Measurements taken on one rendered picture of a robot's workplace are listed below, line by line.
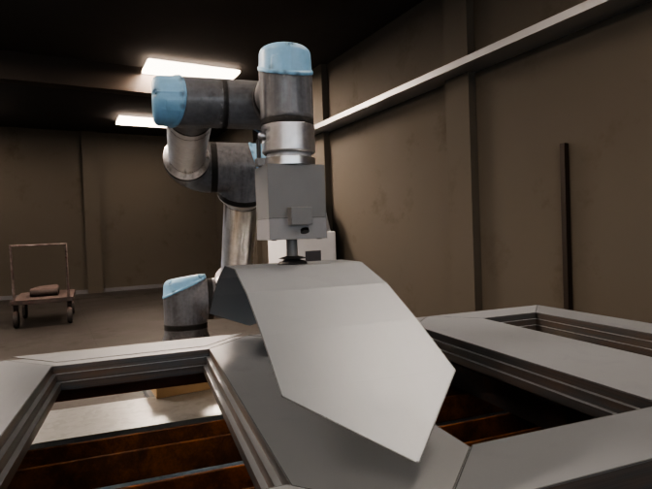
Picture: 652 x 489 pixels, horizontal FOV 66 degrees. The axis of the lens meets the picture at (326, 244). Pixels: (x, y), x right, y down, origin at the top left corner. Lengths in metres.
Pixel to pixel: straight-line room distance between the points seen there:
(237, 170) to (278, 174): 0.47
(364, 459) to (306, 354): 0.11
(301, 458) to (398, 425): 0.11
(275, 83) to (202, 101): 0.13
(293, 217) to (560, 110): 3.72
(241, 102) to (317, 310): 0.37
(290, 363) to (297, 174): 0.29
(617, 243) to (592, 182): 0.46
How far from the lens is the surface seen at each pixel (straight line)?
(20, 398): 0.83
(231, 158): 1.15
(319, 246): 6.41
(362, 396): 0.47
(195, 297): 1.40
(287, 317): 0.55
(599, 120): 4.09
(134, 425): 1.18
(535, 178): 4.35
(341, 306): 0.58
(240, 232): 1.26
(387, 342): 0.53
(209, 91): 0.79
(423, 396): 0.49
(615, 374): 0.82
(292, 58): 0.72
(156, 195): 11.84
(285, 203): 0.68
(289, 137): 0.69
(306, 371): 0.48
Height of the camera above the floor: 1.07
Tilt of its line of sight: 1 degrees down
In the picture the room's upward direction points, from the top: 2 degrees counter-clockwise
